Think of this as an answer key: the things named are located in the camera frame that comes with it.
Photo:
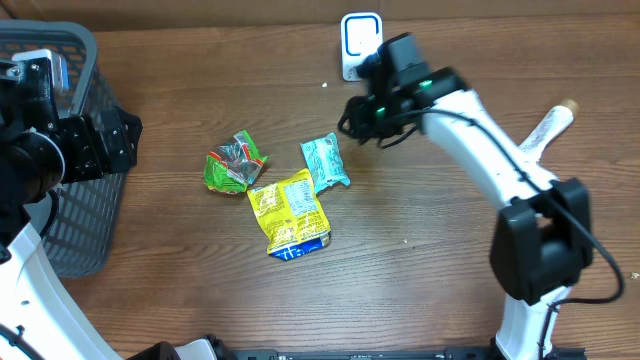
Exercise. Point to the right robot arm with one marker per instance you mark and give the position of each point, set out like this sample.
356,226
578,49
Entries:
540,244

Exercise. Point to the white tube gold cap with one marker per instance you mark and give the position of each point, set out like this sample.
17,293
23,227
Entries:
555,122

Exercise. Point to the white barcode scanner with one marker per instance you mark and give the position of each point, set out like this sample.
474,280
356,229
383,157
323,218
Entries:
361,35

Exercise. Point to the green snack packet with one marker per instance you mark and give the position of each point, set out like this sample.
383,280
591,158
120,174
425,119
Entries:
234,166

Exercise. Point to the teal tissue packet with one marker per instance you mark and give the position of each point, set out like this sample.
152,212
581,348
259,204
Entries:
325,163

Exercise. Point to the grey plastic mesh basket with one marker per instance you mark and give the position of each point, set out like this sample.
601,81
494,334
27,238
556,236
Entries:
79,241

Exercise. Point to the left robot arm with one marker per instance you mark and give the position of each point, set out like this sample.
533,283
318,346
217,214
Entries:
40,151

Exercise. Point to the yellow snack packet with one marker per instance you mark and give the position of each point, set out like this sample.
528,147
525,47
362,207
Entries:
291,216

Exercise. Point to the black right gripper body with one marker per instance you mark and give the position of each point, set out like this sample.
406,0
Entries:
371,115

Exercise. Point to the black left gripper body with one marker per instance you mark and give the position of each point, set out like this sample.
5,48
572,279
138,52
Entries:
83,151

